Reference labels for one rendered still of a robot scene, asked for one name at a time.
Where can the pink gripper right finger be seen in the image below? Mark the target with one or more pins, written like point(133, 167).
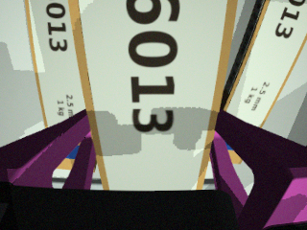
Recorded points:
point(279, 193)

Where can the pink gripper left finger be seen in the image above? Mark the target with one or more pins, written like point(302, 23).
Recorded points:
point(31, 160)

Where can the white electrode pack with printed label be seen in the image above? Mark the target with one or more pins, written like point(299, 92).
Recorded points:
point(152, 75)

